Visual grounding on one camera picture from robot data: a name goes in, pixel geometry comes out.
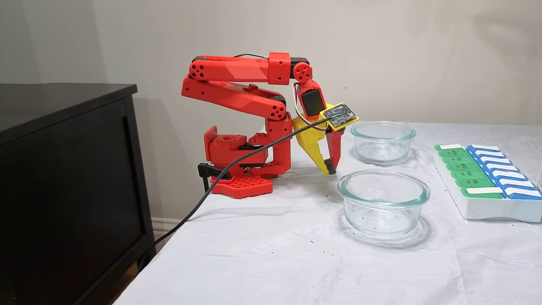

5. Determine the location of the clear glass bowl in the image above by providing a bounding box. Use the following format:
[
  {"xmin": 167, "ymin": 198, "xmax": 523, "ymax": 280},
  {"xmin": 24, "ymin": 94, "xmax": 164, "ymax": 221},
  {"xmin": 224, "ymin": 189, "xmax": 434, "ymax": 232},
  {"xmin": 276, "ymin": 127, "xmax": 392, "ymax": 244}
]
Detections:
[
  {"xmin": 337, "ymin": 169, "xmax": 431, "ymax": 238},
  {"xmin": 351, "ymin": 122, "xmax": 416, "ymax": 166}
]

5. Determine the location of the black table clamp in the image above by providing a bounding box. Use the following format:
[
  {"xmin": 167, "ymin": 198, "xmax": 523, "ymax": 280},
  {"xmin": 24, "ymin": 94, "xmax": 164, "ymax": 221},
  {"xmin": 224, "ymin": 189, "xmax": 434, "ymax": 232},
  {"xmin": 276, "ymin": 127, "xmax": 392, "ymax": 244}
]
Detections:
[{"xmin": 197, "ymin": 163, "xmax": 232, "ymax": 196}]

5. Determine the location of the white weekly pill organizer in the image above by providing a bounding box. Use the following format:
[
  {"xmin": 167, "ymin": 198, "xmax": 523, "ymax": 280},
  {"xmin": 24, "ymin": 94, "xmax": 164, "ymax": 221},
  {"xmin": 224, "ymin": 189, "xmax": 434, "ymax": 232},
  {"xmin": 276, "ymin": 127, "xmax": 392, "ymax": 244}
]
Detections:
[{"xmin": 434, "ymin": 143, "xmax": 542, "ymax": 223}]

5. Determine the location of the white baseboard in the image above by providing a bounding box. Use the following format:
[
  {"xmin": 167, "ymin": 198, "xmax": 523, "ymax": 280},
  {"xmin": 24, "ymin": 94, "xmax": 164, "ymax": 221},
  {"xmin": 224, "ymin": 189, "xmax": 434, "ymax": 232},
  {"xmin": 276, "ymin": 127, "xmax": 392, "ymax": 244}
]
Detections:
[{"xmin": 151, "ymin": 217, "xmax": 189, "ymax": 251}]

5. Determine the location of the black wooden cabinet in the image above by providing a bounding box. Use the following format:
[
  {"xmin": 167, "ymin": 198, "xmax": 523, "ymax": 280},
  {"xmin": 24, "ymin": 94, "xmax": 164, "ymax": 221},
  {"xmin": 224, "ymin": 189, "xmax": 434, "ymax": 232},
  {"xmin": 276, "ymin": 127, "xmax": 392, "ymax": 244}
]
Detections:
[{"xmin": 0, "ymin": 83, "xmax": 156, "ymax": 305}]

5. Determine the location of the thin servo wire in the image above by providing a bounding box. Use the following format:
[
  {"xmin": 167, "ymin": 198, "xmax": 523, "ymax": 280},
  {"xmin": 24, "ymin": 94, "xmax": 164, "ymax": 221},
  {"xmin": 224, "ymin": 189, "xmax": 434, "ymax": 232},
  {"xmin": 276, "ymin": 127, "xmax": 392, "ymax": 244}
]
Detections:
[{"xmin": 293, "ymin": 83, "xmax": 335, "ymax": 131}]

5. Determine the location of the black camera cable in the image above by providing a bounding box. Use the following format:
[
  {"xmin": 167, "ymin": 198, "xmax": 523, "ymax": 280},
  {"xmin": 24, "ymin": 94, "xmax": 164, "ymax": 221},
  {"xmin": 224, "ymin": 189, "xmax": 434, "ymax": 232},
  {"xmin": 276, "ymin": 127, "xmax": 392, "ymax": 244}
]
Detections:
[{"xmin": 138, "ymin": 116, "xmax": 339, "ymax": 267}]

